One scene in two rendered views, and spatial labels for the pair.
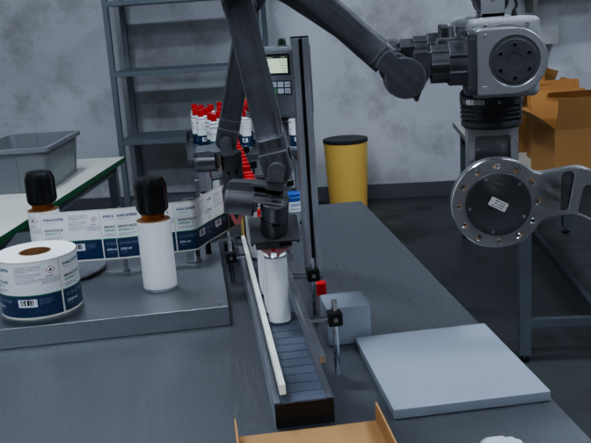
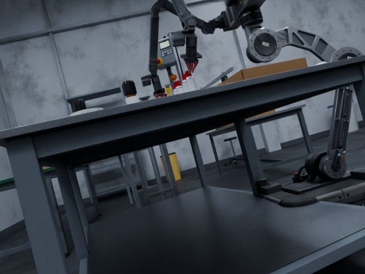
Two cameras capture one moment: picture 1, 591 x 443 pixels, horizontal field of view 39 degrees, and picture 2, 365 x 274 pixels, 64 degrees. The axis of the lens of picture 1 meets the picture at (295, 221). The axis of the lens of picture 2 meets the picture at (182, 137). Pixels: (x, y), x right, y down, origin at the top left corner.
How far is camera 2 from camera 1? 1.04 m
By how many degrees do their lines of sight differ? 20
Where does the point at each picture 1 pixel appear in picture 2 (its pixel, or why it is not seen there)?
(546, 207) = (282, 42)
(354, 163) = (173, 161)
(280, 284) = (194, 88)
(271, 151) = (187, 16)
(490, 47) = not seen: outside the picture
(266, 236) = (189, 55)
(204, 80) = not seen: hidden behind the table
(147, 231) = (131, 100)
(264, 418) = not seen: hidden behind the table
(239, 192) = (177, 35)
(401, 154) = (187, 158)
